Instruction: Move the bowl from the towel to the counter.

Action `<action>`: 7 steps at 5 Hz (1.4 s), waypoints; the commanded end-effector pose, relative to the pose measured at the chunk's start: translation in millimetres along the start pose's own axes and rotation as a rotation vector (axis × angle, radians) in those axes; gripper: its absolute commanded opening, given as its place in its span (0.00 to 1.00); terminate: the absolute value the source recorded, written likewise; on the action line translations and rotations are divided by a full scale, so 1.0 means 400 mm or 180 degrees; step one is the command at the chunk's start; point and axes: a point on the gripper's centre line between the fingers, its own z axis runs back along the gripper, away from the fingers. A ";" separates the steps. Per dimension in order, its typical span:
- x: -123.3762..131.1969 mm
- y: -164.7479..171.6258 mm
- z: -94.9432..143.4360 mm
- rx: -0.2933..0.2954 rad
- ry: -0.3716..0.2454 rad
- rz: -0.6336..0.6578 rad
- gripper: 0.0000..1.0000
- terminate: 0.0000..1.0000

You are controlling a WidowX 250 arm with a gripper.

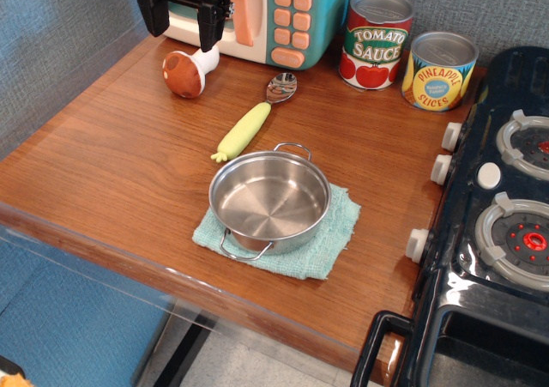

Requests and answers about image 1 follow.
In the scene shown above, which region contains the plush brown mushroom toy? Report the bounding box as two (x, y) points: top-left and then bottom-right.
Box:
(162, 45), (220, 99)

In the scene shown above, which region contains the small steel pan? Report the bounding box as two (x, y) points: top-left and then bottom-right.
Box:
(208, 142), (332, 262)

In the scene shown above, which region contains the teal toy microwave oven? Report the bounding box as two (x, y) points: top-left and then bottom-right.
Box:
(159, 0), (353, 71)

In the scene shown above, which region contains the tomato sauce toy can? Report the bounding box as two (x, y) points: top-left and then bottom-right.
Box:
(339, 0), (414, 90)

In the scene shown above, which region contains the pineapple slices toy can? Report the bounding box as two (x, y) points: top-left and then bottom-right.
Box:
(401, 31), (479, 112)

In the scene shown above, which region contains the light teal folded cloth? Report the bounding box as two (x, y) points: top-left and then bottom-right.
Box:
(191, 183), (362, 281)

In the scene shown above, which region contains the white stove knob rear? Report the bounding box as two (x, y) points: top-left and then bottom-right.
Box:
(441, 122), (462, 152)

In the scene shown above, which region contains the white stove knob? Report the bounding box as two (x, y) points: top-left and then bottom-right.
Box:
(430, 154), (452, 185)
(441, 122), (462, 152)
(405, 229), (430, 263)

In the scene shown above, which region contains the white stove knob middle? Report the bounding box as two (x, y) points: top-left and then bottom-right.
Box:
(430, 154), (452, 185)

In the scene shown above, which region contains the white stove knob front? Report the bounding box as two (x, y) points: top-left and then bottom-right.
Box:
(405, 229), (430, 263)

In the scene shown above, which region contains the white round stove button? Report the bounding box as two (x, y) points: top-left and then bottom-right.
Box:
(477, 162), (502, 190)

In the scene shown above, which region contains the black table leg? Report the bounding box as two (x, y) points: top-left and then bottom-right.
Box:
(154, 324), (209, 387)

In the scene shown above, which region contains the orange plush toy corner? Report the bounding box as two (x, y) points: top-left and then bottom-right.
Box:
(0, 373), (33, 387)

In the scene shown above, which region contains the black toy stove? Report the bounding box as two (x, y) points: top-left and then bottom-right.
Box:
(352, 46), (548, 386)

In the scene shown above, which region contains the spoon with green corn handle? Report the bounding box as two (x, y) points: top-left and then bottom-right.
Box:
(210, 72), (298, 163)

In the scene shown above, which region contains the grey rear burner ring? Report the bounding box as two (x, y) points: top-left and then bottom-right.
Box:
(495, 108), (549, 182)

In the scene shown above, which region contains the grey burner ring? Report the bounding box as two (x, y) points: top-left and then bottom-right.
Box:
(495, 108), (549, 182)
(474, 191), (549, 293)

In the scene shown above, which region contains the grey front burner ring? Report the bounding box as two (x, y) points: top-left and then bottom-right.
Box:
(474, 191), (549, 293)

